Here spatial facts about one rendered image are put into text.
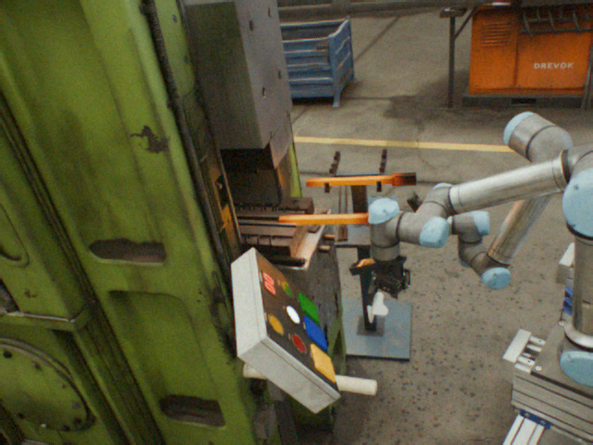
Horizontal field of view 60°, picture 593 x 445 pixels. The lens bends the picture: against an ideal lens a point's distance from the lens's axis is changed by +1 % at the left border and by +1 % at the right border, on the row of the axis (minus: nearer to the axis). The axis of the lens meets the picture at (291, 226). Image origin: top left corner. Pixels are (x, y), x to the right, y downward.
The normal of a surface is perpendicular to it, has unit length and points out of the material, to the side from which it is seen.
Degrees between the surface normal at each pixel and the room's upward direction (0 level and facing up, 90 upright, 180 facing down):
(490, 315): 0
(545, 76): 90
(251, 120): 90
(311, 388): 90
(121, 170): 89
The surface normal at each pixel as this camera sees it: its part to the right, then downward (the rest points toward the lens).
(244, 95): -0.29, 0.56
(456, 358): -0.14, -0.83
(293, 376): 0.15, 0.53
